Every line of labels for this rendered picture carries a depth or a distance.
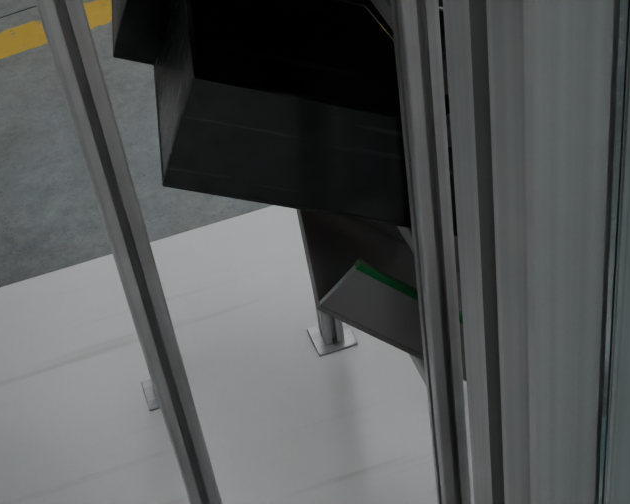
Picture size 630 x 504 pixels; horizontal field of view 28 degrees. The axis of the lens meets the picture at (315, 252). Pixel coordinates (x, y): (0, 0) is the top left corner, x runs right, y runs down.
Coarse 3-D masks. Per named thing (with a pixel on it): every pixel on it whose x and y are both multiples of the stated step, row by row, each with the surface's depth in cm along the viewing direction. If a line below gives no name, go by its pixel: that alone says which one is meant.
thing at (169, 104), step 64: (192, 0) 78; (256, 0) 78; (320, 0) 79; (192, 64) 68; (256, 64) 81; (320, 64) 82; (384, 64) 83; (192, 128) 69; (256, 128) 69; (320, 128) 70; (384, 128) 70; (256, 192) 72; (320, 192) 73; (384, 192) 73
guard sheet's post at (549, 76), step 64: (448, 0) 18; (512, 0) 15; (576, 0) 15; (448, 64) 19; (512, 64) 16; (576, 64) 16; (512, 128) 17; (576, 128) 17; (512, 192) 18; (576, 192) 17; (512, 256) 19; (576, 256) 18; (512, 320) 19; (576, 320) 19; (512, 384) 21; (576, 384) 20; (512, 448) 22; (576, 448) 21
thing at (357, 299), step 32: (320, 224) 87; (352, 224) 90; (384, 224) 92; (320, 256) 84; (352, 256) 87; (384, 256) 90; (320, 288) 81; (352, 288) 78; (384, 288) 79; (416, 288) 90; (352, 320) 80; (384, 320) 81; (416, 320) 81; (416, 352) 83
